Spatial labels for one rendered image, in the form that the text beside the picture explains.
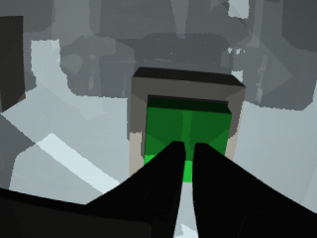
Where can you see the green square button in grey housing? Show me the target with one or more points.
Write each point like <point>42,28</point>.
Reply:
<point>183,106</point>

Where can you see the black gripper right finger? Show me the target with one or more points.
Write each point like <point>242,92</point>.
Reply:
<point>229,202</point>

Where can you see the red button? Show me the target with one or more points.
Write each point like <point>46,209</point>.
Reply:
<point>12,83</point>

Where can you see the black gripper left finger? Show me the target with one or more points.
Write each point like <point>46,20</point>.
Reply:
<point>143,206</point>

